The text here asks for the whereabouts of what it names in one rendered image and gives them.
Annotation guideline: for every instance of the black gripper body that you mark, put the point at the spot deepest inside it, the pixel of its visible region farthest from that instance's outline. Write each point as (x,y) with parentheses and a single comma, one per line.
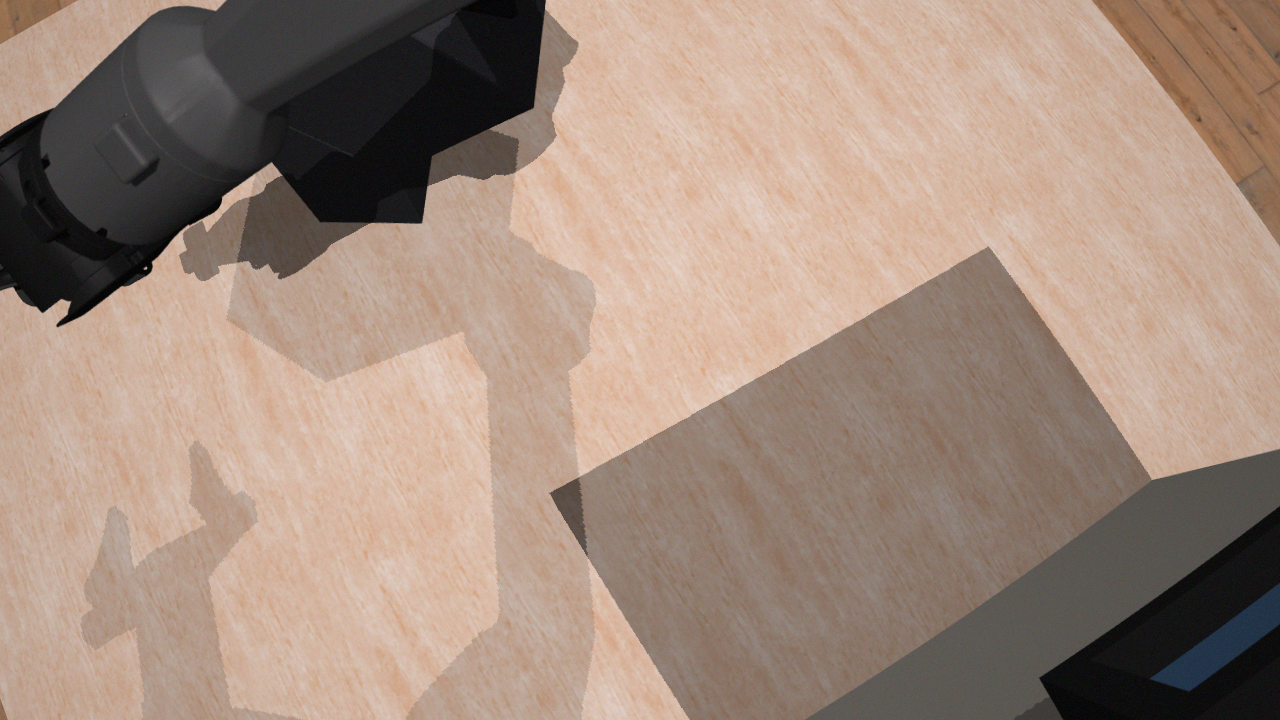
(6,281)

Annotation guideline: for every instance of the black picture frame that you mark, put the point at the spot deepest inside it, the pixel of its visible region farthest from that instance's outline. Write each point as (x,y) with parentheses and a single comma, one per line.
(1186,637)

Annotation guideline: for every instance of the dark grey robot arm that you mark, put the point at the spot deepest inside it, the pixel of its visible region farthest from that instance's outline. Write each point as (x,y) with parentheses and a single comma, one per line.
(189,106)

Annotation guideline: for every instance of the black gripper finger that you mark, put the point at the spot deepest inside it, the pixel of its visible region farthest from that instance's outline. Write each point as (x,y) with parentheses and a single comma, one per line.
(210,210)
(23,296)

